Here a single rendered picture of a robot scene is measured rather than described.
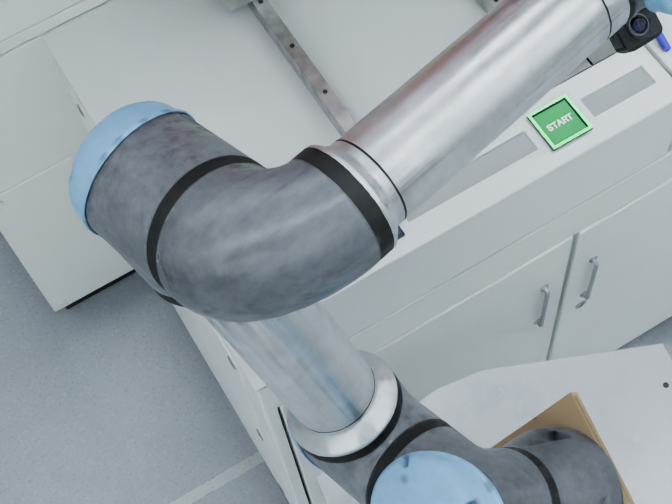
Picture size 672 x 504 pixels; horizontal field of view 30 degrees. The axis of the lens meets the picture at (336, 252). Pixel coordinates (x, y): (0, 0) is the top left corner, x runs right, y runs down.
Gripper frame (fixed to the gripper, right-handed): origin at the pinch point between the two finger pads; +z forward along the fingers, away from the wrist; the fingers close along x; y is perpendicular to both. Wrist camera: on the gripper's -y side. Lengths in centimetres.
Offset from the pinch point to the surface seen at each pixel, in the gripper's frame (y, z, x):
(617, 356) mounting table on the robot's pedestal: -23.3, 28.6, 6.9
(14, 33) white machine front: 59, 26, 49
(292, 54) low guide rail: 34.1, 25.7, 18.6
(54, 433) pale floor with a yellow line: 40, 111, 77
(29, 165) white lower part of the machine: 58, 56, 56
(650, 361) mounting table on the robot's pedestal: -25.9, 28.6, 4.0
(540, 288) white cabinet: -4.3, 49.2, 2.7
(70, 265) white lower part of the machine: 58, 90, 59
